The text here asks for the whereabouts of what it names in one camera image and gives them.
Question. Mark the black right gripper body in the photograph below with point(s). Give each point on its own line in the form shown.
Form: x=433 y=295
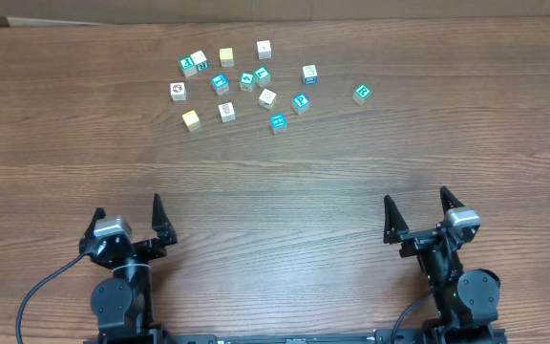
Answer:
x=417 y=242

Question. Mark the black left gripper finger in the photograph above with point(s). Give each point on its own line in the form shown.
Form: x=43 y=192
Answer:
x=98 y=215
x=161 y=224

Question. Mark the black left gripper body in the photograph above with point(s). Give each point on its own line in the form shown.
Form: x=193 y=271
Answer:
x=148 y=248

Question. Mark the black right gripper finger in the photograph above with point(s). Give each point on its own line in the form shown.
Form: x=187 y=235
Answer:
x=448 y=200
x=395 y=227

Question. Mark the white patterned block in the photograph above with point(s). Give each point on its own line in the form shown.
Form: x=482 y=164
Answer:
x=267 y=99
x=227 y=112

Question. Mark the blue arrows block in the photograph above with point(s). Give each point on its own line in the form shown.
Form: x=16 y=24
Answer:
x=278 y=123

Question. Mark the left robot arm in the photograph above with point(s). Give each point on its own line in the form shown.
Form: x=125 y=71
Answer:
x=123 y=303

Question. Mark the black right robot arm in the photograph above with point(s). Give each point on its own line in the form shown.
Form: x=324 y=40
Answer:
x=466 y=301

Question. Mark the yellow block lower left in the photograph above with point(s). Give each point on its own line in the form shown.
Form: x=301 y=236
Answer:
x=191 y=120

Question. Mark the white block red circle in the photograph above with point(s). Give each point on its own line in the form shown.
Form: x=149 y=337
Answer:
x=178 y=91

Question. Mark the green letter R block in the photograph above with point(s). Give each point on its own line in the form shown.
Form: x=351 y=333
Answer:
x=361 y=94

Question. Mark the blue picture block left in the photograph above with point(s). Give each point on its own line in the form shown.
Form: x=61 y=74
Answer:
x=220 y=84

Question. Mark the blue letter P block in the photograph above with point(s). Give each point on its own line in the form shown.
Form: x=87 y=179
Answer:
x=300 y=104

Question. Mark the green letter block far left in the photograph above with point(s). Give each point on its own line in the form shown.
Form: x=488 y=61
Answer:
x=187 y=66

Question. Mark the white block dark green side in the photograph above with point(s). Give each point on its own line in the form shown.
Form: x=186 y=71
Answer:
x=200 y=60

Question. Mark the green number four block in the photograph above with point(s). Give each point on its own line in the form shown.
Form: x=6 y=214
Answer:
x=247 y=82

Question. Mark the white block blue side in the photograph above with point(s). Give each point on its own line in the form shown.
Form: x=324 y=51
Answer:
x=310 y=75

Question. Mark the yellow block top row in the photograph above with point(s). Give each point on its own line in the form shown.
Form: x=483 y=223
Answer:
x=226 y=57

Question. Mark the green letter L block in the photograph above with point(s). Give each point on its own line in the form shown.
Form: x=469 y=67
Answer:
x=263 y=76

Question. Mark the white block top right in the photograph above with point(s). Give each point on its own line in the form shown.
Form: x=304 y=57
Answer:
x=264 y=49

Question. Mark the cardboard panel at back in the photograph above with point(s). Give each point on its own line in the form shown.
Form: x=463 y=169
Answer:
x=56 y=12

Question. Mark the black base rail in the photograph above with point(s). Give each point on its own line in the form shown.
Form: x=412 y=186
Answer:
x=376 y=337

